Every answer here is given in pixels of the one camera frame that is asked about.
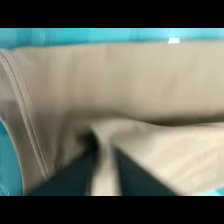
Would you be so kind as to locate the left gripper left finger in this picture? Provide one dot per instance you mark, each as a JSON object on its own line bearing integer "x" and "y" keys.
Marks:
{"x": 71, "y": 176}

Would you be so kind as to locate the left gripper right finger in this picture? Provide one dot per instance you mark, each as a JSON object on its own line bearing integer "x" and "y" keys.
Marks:
{"x": 140, "y": 178}

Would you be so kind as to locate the beige garment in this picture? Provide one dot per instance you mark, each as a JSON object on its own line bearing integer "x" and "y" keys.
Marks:
{"x": 113, "y": 86}

